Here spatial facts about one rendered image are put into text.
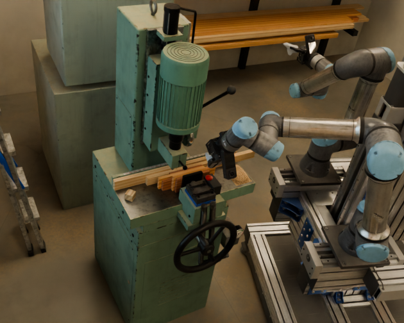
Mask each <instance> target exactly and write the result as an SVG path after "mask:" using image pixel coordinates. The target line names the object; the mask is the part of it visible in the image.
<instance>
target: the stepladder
mask: <svg viewBox="0 0 404 323"><path fill-rule="evenodd" d="M0 115H1V109H0ZM15 155H16V151H15V148H14V145H13V142H12V138H11V136H10V133H5V134H3V131H2V129H1V126H0V169H1V172H2V175H3V178H4V182H5V184H6V187H7V190H8V193H9V196H10V199H11V201H12V204H13V208H14V210H15V214H16V216H17V220H18V222H19V225H20V228H21V231H22V235H23V237H24V240H25V243H26V246H27V248H28V256H33V255H34V253H33V244H31V243H30V240H29V237H28V233H29V232H28V229H27V227H26V225H25V224H26V223H29V222H30V223H31V225H32V228H33V230H34V233H35V236H36V238H37V240H38V244H39V246H40V250H41V252H42V253H45V252H46V245H45V242H44V240H43V239H42V236H41V234H40V231H39V230H40V227H39V225H38V223H37V220H40V216H39V214H38V210H37V207H36V204H35V201H34V199H33V197H29V198H28V197H27V195H26V192H25V190H29V186H28V183H27V181H26V177H25V175H24V171H23V169H22V167H18V165H17V164H16V162H15V160H14V159H13V158H12V156H15ZM16 167H18V168H16ZM16 192H18V193H19V195H20V197H21V199H20V200H19V205H20V207H21V211H22V214H21V211H20V208H19V205H18V202H17V199H16V196H15V193H16ZM22 215H23V217H24V220H23V217H22ZM24 222H25V223H24Z"/></svg>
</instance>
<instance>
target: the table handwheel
mask: <svg viewBox="0 0 404 323"><path fill-rule="evenodd" d="M217 227H220V228H219V229H218V230H217V232H216V233H215V234H214V235H213V236H212V238H211V239H209V238H205V239H206V240H207V242H208V243H209V245H208V247H203V246H202V245H201V242H200V241H199V238H198V235H200V234H202V233H203V232H205V231H207V230H209V229H212V228H217ZM224 228H228V229H229V230H230V239H229V241H228V243H227V244H226V246H225V247H224V248H223V250H222V251H221V252H220V253H219V254H217V255H216V256H213V255H212V253H213V251H214V249H215V246H214V245H213V242H214V240H215V239H216V238H217V237H218V235H219V234H220V233H221V232H222V231H223V229H224ZM202 235H203V234H202ZM194 238H195V239H196V241H197V242H198V247H197V248H194V249H191V250H188V251H184V252H183V250H184V249H185V248H186V246H187V245H188V244H189V243H190V242H191V241H192V240H193V239H194ZM236 239H237V229H236V227H235V225H234V224H233V223H231V222H230V221H227V220H213V221H210V222H207V223H205V224H202V225H200V226H199V227H197V228H196V229H193V230H190V233H189V234H188V235H187V236H186V237H185V238H184V239H183V240H182V241H181V242H180V243H179V245H178V246H177V248H176V250H175V252H174V258H173V260H174V265H175V267H176V268H177V269H178V270H179V271H181V272H184V273H195V272H200V271H202V270H205V269H208V268H210V267H211V266H213V265H215V264H216V263H218V262H219V261H220V260H222V259H223V258H224V257H225V256H226V255H227V254H228V253H229V252H230V250H231V249H232V247H233V246H234V244H235V241H236ZM199 251H200V252H201V254H202V255H203V256H209V257H210V260H208V261H206V262H204V263H202V264H200V265H196V266H185V265H183V264H182V263H181V257H182V256H185V255H188V254H192V253H196V252H199Z"/></svg>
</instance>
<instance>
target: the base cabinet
mask: <svg viewBox="0 0 404 323"><path fill-rule="evenodd" d="M93 193H94V245H95V257H96V260H97V262H98V264H99V266H100V268H101V270H102V273H103V275H104V277H105V279H106V282H107V283H108V286H109V288H110V290H111V292H112V295H113V297H114V299H115V301H116V303H117V305H118V308H119V310H120V312H121V315H122V317H123V319H124V321H125V323H167V322H170V321H172V320H174V319H177V318H179V317H182V316H184V315H186V314H189V313H192V312H193V311H196V310H199V309H201V308H204V307H205V306H206V301H207V298H208V293H209V289H210V284H211V281H212V276H213V273H214V267H215V265H213V266H211V267H210V268H208V269H205V270H202V271H200V272H195V273H184V272H181V271H179V270H178V269H177V268H176V267H175V265H174V260H173V258H174V252H175V250H176V248H177V246H178V245H179V243H180V242H181V241H182V240H183V239H184V238H185V237H186V236H187V235H188V234H189V233H190V231H188V232H185V233H181V234H179V235H175V236H172V237H169V238H166V239H163V240H160V241H157V242H153V243H151V244H147V245H144V246H142V247H137V245H136V244H135V242H134V240H133V238H132V236H131V235H130V232H129V231H128V229H127V227H126V225H125V223H124V221H123V220H122V218H121V216H120V214H119V212H118V211H117V208H116V207H115V205H114V203H113V201H112V199H111V198H110V196H109V194H108V192H107V190H106V188H105V186H104V184H103V183H102V181H101V179H100V177H99V175H98V174H97V172H96V170H95V168H94V166H93ZM222 234H223V231H222V232H221V233H220V234H219V235H218V237H217V238H216V239H215V240H214V246H215V249H214V256H216V255H217V254H218V251H219V246H220V243H221V237H222ZM197 247H198V242H197V241H196V239H195V238H194V239H193V240H192V241H191V242H190V243H189V244H188V245H187V246H186V248H185V249H184V250H183V252H184V251H188V250H191V249H194V248H197ZM181 263H182V264H183V265H185V266H196V265H199V264H198V252H196V253H192V254H188V255H185V256H182V257H181Z"/></svg>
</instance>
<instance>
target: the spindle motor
mask: <svg viewBox="0 0 404 323"><path fill-rule="evenodd" d="M209 62H210V56H209V54H208V51H207V50H206V49H205V48H203V47H201V46H199V45H197V44H193V43H190V42H173V43H170V44H167V45H166V46H165V47H164V48H163V49H162V52H161V59H160V76H159V84H158V100H157V108H156V124H157V126H158V127H159V128H160V129H162V130H163V131H165V132H167V133H170V134H173V135H188V134H191V133H193V132H195V131H197V130H198V128H199V125H200V120H201V112H202V107H203V99H204V95H205V87H206V79H207V74H208V66H209Z"/></svg>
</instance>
